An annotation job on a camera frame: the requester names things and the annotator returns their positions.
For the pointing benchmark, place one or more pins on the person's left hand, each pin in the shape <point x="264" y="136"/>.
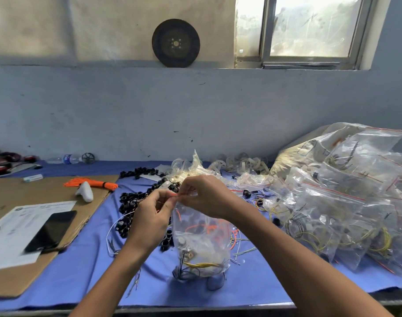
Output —
<point x="148" y="224"/>

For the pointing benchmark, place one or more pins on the person's right hand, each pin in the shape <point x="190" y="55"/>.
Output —
<point x="211" y="194"/>

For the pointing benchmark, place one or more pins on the pile of black plastic rings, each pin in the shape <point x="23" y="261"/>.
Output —
<point x="131" y="201"/>

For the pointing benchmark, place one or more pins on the heap of plastic bags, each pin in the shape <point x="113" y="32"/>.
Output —
<point x="191" y="169"/>

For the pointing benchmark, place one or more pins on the pile of white plastic wheels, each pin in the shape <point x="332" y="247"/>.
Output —
<point x="244" y="168"/>

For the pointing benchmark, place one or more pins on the clear zip plastic bag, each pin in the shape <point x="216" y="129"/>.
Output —
<point x="201" y="244"/>

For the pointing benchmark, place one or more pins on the pile of large plastic bags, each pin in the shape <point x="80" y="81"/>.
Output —
<point x="346" y="188"/>

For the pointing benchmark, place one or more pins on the person's right forearm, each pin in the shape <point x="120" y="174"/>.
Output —
<point x="306" y="267"/>

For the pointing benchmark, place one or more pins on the person's left forearm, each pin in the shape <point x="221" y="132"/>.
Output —
<point x="105" y="284"/>

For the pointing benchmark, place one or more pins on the white paper slip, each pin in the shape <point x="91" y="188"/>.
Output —
<point x="150" y="177"/>

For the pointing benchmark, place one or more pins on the orange tie bundle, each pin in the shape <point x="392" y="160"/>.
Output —
<point x="92" y="183"/>

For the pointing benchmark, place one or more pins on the white handheld device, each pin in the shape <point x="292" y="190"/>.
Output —
<point x="85" y="191"/>

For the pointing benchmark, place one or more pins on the blue cloth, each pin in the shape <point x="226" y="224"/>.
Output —
<point x="75" y="274"/>

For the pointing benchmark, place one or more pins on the black round wheel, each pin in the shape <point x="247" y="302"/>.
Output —
<point x="88" y="157"/>

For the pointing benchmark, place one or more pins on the black smartphone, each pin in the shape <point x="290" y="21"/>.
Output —
<point x="50" y="231"/>

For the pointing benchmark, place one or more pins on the clear plastic water bottle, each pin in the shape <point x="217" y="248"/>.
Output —
<point x="62" y="159"/>

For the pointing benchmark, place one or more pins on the brown cardboard sheet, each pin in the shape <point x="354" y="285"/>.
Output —
<point x="36" y="191"/>

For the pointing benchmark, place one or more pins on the small white label card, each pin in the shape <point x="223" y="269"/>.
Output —
<point x="33" y="177"/>

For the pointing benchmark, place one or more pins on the white paper sheet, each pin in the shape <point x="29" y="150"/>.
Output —
<point x="13" y="234"/>

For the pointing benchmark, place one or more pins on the black round object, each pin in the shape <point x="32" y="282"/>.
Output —
<point x="176" y="43"/>

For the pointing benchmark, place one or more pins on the window frame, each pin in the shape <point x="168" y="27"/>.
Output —
<point x="306" y="29"/>

